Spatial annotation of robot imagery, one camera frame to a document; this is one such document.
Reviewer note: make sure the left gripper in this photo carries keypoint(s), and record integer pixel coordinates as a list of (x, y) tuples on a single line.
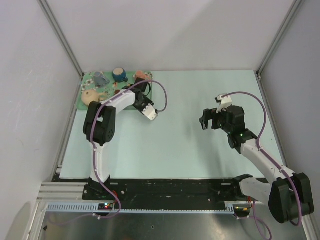
[(148, 102)]

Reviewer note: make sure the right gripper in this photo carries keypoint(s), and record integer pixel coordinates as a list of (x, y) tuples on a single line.
[(208, 114)]

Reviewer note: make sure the pink floral mug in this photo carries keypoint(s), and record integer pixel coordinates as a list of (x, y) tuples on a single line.
[(145, 75)]

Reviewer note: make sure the blue ribbed mug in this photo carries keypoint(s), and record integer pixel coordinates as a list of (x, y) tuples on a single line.
[(119, 75)]

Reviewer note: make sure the grey white mug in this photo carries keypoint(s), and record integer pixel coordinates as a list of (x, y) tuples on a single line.
[(99, 79)]

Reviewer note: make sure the beige round mug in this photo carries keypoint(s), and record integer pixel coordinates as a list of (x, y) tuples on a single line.
[(92, 95)]

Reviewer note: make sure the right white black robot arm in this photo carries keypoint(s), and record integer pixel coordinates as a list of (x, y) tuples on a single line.
[(287, 194)]

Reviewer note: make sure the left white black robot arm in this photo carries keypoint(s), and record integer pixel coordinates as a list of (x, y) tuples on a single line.
[(100, 126)]

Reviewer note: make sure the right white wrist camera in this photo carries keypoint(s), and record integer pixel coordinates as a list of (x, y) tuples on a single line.
[(224, 102)]

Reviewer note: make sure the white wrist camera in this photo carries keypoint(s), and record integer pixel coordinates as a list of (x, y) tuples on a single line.
[(224, 102), (150, 112)]

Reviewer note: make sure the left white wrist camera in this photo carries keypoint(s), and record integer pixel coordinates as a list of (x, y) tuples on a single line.
[(150, 112)]

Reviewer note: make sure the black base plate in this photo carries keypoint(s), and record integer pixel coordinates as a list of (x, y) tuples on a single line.
[(222, 188)]

